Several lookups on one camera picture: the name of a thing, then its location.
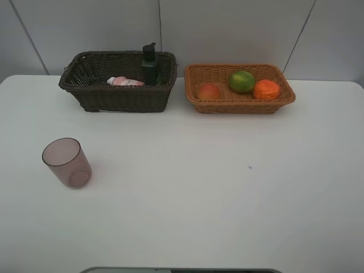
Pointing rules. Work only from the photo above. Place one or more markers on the red yellow peach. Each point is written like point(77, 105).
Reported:
point(208, 92)

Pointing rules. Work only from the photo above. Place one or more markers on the dark green pump bottle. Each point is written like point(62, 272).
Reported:
point(150, 65)

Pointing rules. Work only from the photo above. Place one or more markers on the green lime fruit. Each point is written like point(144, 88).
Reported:
point(241, 82)

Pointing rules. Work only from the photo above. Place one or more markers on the pink bottle white cap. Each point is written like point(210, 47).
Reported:
point(123, 81)

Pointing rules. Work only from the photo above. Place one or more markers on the orange tangerine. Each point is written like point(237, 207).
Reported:
point(266, 90)

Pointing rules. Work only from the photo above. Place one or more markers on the orange wicker basket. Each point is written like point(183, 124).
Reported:
point(231, 102)

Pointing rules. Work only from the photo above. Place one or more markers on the dark brown wicker basket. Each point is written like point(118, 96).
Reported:
point(86, 77)

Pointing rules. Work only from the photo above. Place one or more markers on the translucent purple plastic cup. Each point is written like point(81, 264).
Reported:
point(66, 159)

